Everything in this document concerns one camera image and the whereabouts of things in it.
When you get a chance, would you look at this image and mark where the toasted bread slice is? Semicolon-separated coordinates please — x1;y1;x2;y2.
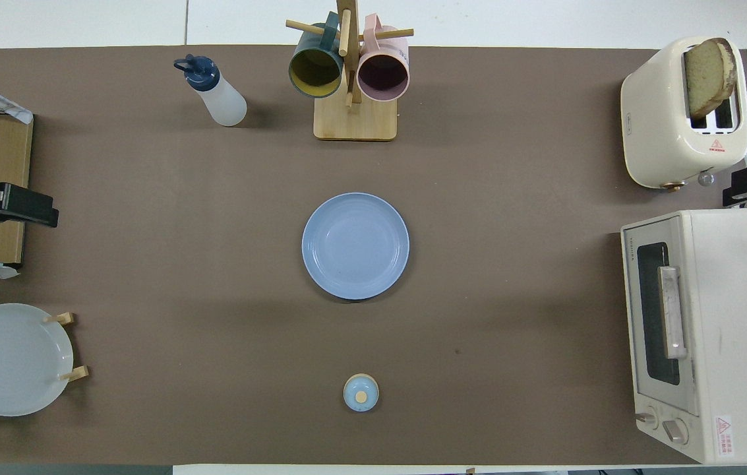
684;38;738;119

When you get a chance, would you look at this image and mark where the seasoning bottle with blue cap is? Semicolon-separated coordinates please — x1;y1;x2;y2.
173;54;247;127

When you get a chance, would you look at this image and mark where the grey plate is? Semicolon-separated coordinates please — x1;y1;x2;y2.
0;303;75;417

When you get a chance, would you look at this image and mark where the blue round plate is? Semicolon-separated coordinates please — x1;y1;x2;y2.
301;192;410;301

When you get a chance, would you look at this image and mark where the cream two-slot toaster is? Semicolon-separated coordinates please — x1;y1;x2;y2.
620;36;747;192

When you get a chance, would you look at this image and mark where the white toaster oven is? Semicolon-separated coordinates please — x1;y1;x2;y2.
620;208;747;464

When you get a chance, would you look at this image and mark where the brown table mat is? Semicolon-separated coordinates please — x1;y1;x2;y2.
0;45;747;466

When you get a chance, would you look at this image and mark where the dark green mug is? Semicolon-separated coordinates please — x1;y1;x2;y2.
288;12;345;100

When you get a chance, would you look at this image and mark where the wooden mug rack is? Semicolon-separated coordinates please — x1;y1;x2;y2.
285;0;415;142

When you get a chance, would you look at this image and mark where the pink mug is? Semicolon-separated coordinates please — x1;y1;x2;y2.
357;13;410;103

